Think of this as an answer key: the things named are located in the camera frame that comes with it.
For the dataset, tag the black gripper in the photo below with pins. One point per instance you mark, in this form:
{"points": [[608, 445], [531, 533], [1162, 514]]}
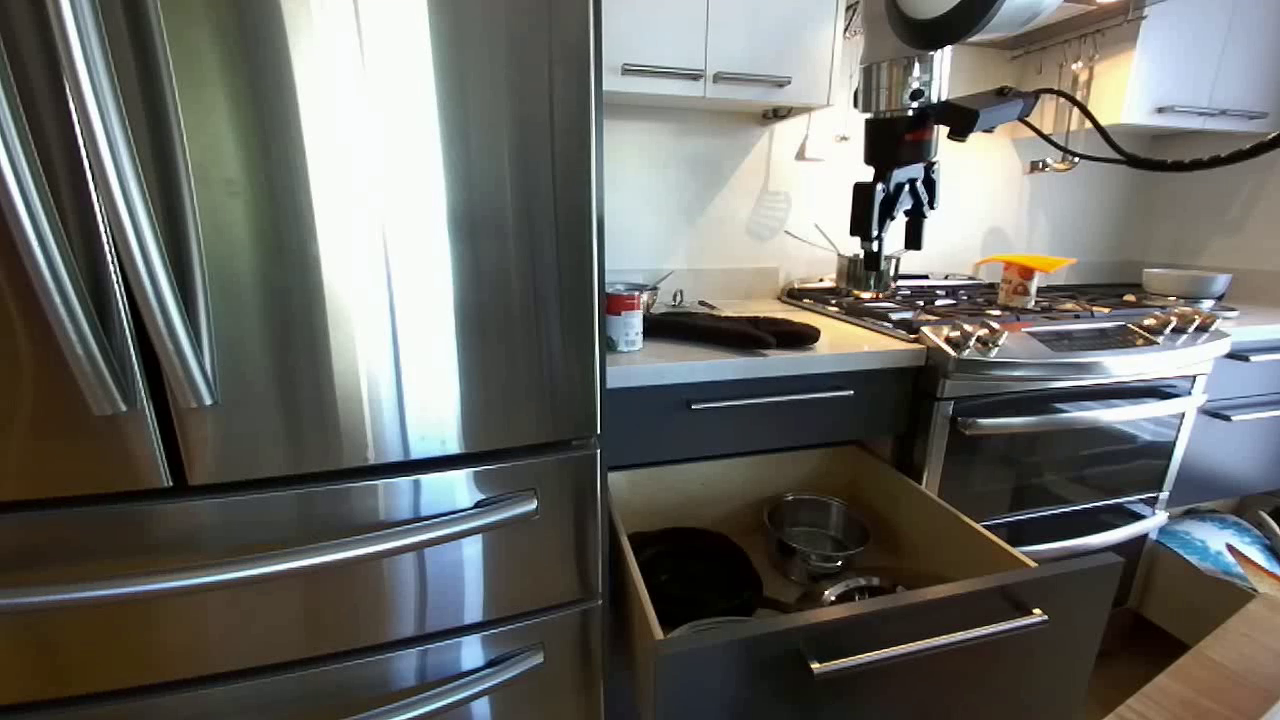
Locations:
{"points": [[900, 157]]}

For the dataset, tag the silver pot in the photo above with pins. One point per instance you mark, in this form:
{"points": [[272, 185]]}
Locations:
{"points": [[813, 537]]}

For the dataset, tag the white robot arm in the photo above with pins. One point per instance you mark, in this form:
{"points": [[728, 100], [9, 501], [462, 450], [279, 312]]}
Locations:
{"points": [[898, 88]]}

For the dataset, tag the closed grey upper drawer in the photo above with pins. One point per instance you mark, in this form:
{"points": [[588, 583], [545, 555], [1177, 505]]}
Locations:
{"points": [[739, 418]]}

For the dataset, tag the stainless steel gas stove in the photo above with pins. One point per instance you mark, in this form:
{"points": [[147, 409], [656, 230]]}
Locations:
{"points": [[1053, 426]]}

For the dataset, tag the open grey drawer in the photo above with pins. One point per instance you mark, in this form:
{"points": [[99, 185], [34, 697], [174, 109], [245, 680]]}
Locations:
{"points": [[933, 620]]}

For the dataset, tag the black pan in drawer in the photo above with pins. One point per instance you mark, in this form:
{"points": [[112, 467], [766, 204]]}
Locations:
{"points": [[696, 575]]}

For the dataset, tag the saucepan on back burner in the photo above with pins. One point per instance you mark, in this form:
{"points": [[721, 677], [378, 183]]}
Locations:
{"points": [[857, 269]]}

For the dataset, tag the yellow food box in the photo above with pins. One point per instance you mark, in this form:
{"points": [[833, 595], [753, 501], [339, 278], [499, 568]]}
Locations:
{"points": [[1021, 278]]}

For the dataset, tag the hanging metal utensils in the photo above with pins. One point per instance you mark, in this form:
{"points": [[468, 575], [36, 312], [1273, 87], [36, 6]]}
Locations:
{"points": [[1064, 78]]}

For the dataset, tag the red and white can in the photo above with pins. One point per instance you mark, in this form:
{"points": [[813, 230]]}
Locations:
{"points": [[626, 322]]}

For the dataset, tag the right white upper cabinet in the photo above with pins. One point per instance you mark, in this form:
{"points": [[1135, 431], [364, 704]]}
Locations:
{"points": [[1200, 66]]}

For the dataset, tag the right grey drawers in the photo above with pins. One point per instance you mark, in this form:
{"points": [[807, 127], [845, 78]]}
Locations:
{"points": [[1238, 435]]}

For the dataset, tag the blue cloth on floor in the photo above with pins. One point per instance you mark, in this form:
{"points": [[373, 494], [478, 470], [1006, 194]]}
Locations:
{"points": [[1217, 543]]}

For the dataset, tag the stainless steel refrigerator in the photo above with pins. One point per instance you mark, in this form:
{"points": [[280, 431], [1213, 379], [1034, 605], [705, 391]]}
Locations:
{"points": [[300, 361]]}

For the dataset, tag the white upper wall cabinets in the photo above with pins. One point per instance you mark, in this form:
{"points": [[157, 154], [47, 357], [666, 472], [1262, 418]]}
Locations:
{"points": [[753, 53]]}

